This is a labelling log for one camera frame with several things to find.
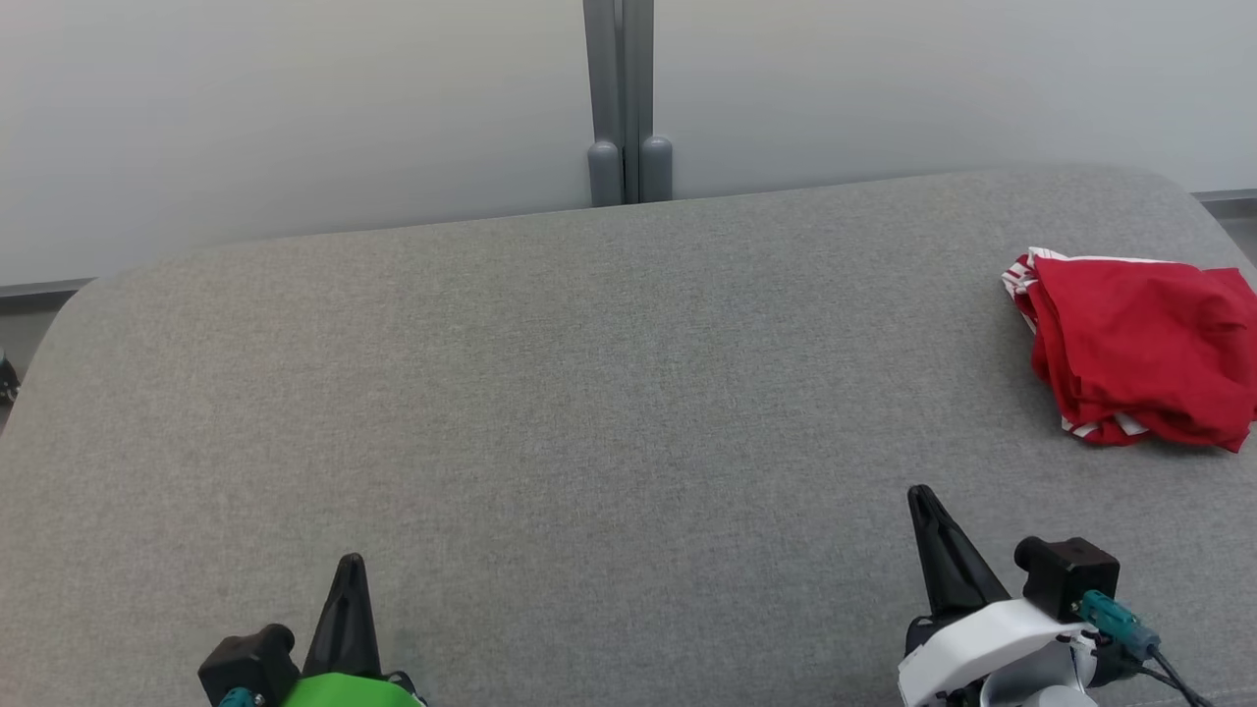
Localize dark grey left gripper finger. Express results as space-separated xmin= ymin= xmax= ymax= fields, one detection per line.
xmin=301 ymin=552 xmax=384 ymax=680

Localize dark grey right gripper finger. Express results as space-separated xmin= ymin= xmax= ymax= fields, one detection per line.
xmin=905 ymin=483 xmax=1012 ymax=620

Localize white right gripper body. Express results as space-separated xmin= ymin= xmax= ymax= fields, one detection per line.
xmin=896 ymin=597 xmax=1093 ymax=707

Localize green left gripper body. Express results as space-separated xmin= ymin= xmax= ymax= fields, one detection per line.
xmin=279 ymin=671 xmax=429 ymax=707

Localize red basketball jersey shirt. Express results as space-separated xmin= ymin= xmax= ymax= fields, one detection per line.
xmin=1001 ymin=246 xmax=1257 ymax=454

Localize red shorts with white stripe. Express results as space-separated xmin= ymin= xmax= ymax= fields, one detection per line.
xmin=1028 ymin=254 xmax=1257 ymax=418

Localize grey metal partition post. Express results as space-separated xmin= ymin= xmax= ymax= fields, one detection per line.
xmin=581 ymin=0 xmax=627 ymax=208
xmin=623 ymin=0 xmax=676 ymax=205

